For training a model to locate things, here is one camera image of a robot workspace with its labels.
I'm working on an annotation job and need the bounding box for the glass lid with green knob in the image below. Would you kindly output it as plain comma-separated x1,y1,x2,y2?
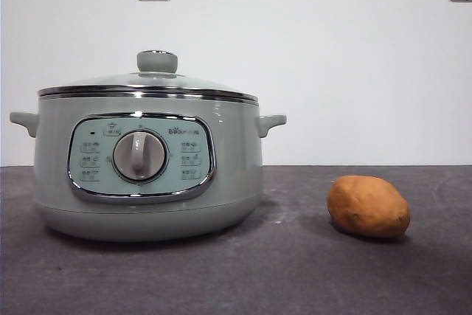
36,49,260,104

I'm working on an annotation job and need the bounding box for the brown potato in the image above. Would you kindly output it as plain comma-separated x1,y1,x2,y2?
327,176,412,239

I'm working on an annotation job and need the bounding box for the pale green electric cooking pot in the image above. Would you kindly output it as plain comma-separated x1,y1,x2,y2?
10,94,288,243

